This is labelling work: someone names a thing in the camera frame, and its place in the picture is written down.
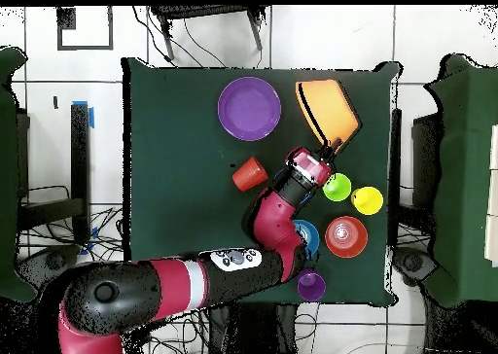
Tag large yellow plastic bowl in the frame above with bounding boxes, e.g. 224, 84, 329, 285
294, 78, 362, 156

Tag red plastic cup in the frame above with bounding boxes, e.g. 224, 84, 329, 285
231, 156, 270, 194

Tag purple plastic bowl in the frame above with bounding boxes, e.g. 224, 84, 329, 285
216, 76, 282, 142

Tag green plastic cup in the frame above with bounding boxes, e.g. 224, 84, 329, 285
322, 172, 353, 203

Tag yellow plastic cup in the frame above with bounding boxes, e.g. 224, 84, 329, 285
350, 185, 385, 217

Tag light blue plastic bowl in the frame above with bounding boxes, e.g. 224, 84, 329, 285
291, 218, 321, 261

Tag orange-red plastic bowl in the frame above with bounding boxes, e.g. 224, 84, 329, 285
324, 215, 370, 260

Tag purple plastic cup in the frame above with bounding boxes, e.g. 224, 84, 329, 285
297, 267, 327, 303

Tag green cloth side table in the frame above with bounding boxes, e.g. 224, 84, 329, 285
425, 53, 498, 308
0, 46, 38, 302

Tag dark green tablecloth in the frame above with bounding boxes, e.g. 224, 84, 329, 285
121, 56, 402, 306

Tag black chair base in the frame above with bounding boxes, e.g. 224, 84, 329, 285
15, 244, 83, 281
392, 246, 439, 287

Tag white boxes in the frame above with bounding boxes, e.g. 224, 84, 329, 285
483, 124, 498, 267

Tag black metal stool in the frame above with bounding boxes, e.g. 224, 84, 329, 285
149, 5, 269, 63

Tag blue tape strip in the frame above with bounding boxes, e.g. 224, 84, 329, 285
72, 99, 95, 130

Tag black table frame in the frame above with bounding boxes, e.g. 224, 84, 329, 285
17, 103, 91, 243
389, 108, 403, 246

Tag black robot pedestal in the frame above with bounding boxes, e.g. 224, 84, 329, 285
207, 302, 299, 354

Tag tangle of floor cables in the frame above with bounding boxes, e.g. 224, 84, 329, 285
17, 184, 211, 354

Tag black square floor frame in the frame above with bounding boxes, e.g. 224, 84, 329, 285
56, 6, 115, 52

